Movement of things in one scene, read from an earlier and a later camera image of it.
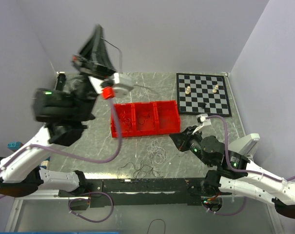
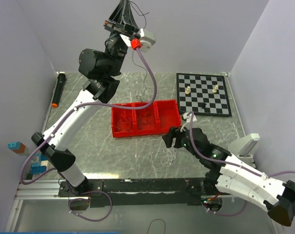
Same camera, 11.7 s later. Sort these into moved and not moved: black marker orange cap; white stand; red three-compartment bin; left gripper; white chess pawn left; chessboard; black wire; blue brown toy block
Moved: left gripper; black wire
Not moved: blue brown toy block; black marker orange cap; red three-compartment bin; white stand; white chess pawn left; chessboard
